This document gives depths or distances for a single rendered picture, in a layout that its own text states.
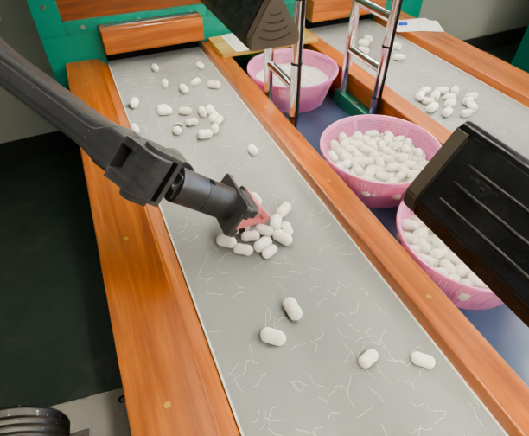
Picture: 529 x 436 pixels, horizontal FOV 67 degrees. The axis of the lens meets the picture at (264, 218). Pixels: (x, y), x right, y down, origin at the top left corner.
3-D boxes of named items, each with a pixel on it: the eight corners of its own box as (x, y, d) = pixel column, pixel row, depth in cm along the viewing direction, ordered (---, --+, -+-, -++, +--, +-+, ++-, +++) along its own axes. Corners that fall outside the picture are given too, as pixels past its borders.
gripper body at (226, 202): (235, 175, 71) (201, 160, 66) (257, 211, 64) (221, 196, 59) (214, 202, 73) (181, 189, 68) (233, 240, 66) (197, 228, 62)
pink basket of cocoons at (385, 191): (390, 238, 81) (401, 203, 75) (293, 178, 95) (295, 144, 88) (452, 179, 95) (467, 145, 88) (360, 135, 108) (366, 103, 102)
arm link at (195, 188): (164, 206, 59) (183, 173, 57) (151, 185, 64) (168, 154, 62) (202, 218, 63) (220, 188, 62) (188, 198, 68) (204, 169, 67)
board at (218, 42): (223, 58, 122) (222, 54, 121) (207, 41, 132) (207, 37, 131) (318, 41, 131) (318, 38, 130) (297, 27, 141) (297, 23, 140)
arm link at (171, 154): (120, 198, 56) (151, 146, 54) (104, 164, 64) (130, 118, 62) (189, 223, 64) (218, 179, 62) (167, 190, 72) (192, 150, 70)
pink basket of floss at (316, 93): (318, 127, 111) (321, 95, 104) (232, 107, 119) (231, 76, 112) (345, 86, 128) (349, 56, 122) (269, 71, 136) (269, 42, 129)
